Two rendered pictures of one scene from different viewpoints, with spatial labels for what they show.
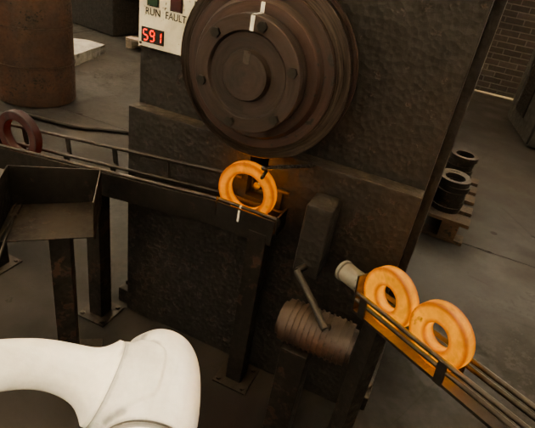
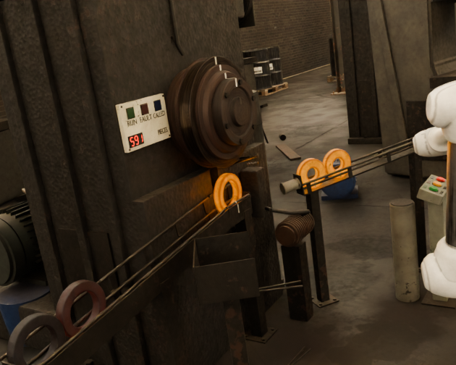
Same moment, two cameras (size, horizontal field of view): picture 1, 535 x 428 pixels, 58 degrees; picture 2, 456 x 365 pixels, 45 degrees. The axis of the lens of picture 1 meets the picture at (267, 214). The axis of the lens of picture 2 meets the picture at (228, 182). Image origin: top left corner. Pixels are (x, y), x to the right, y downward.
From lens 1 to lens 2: 240 cm
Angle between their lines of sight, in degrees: 69
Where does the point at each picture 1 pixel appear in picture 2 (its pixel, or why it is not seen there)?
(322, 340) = (307, 221)
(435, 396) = not seen: hidden behind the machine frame
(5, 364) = not seen: outside the picture
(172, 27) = (145, 126)
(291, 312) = (292, 223)
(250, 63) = (242, 102)
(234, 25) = (231, 87)
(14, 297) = not seen: outside the picture
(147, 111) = (155, 196)
